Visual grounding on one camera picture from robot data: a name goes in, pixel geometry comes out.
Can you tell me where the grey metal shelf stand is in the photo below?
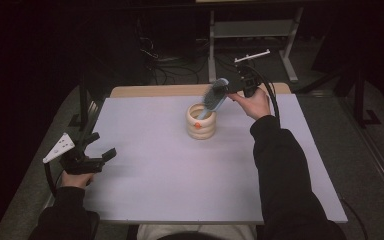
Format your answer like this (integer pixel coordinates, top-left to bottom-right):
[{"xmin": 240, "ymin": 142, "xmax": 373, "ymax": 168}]
[{"xmin": 207, "ymin": 6, "xmax": 305, "ymax": 84}]

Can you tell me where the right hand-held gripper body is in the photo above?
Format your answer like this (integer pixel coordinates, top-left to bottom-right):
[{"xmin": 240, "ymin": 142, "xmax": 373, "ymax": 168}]
[{"xmin": 226, "ymin": 49, "xmax": 271, "ymax": 99}]

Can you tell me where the cream ringed duck holder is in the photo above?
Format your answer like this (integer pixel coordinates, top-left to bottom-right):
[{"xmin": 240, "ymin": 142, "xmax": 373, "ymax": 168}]
[{"xmin": 185, "ymin": 102, "xmax": 218, "ymax": 141}]

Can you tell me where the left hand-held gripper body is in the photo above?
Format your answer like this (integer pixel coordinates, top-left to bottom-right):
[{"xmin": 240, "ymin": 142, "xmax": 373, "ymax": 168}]
[{"xmin": 42, "ymin": 132, "xmax": 106, "ymax": 176}]

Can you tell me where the person's left hand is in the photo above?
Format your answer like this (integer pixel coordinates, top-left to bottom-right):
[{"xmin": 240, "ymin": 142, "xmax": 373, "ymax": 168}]
[{"xmin": 60, "ymin": 169, "xmax": 95, "ymax": 190}]

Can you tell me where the black metal stand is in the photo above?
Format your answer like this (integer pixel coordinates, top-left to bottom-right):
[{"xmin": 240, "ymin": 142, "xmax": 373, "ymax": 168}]
[
  {"xmin": 332, "ymin": 65, "xmax": 383, "ymax": 130},
  {"xmin": 68, "ymin": 74, "xmax": 103, "ymax": 148}
]

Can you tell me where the black floor cable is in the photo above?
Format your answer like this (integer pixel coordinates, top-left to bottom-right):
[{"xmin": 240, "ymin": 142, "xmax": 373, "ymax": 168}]
[{"xmin": 341, "ymin": 198, "xmax": 370, "ymax": 240}]

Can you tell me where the person's head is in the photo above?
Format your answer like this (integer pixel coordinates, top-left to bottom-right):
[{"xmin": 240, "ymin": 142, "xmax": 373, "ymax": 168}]
[{"xmin": 156, "ymin": 231, "xmax": 228, "ymax": 240}]

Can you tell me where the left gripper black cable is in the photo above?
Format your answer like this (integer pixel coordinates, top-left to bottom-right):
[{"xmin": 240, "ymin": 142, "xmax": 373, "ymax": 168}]
[{"xmin": 43, "ymin": 162, "xmax": 60, "ymax": 198}]

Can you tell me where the person's right hand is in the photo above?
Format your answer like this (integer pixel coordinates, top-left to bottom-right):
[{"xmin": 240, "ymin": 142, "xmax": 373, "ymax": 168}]
[{"xmin": 227, "ymin": 87, "xmax": 272, "ymax": 121}]

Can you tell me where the light blue hairbrush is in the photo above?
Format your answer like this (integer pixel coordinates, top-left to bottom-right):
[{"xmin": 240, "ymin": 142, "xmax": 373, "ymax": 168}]
[{"xmin": 196, "ymin": 77, "xmax": 230, "ymax": 121}]

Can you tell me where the bundle of black cables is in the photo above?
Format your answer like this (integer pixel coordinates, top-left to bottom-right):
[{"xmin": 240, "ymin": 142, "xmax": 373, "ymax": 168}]
[{"xmin": 135, "ymin": 19, "xmax": 211, "ymax": 86}]

